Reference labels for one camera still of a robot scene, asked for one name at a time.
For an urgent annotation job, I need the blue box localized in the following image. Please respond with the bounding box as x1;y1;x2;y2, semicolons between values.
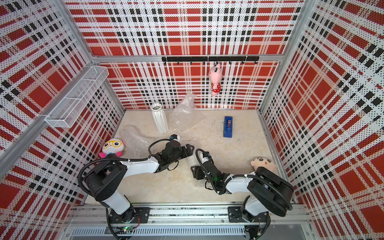
223;116;233;138

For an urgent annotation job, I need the metal base rail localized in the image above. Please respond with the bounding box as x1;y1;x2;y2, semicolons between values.
59;202;317;240

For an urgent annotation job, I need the clear wall shelf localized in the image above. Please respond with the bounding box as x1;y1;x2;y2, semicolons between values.
45;66;109;128

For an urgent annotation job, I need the crumpled bubble wrap pile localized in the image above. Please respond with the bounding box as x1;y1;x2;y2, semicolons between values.
169;93;206;133

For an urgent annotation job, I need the tall white ribbed vase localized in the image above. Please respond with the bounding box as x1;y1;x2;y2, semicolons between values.
151;103;169;134

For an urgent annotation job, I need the doll head plush toy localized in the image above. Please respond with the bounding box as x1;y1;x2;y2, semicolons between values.
251;157;277;174

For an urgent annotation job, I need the pink hanging plush toy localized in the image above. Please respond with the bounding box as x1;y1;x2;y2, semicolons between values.
209;64;223;96

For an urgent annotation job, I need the black hook rail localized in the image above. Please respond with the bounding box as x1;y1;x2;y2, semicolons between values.
162;56;260;64

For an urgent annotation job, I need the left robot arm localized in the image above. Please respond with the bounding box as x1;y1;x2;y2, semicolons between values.
77;135;195;215

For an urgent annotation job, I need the owl plush toy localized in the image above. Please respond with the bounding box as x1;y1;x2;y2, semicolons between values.
99;138;125;159

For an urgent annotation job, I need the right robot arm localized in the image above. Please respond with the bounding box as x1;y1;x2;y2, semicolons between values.
191;149;294;222

